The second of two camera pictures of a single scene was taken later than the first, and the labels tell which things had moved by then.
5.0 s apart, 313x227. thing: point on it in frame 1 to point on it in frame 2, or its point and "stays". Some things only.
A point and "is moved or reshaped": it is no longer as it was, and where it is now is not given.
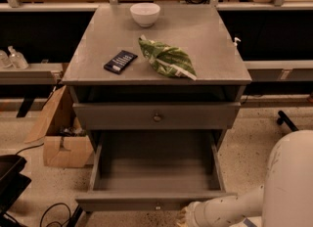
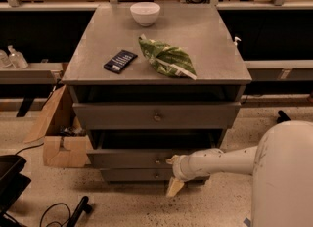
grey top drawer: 158,116 stays
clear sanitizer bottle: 17,59 stays
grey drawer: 154,170 is moved or reshaped
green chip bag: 167,60 stays
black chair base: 12,184 stays
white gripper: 195,211 to 179,169
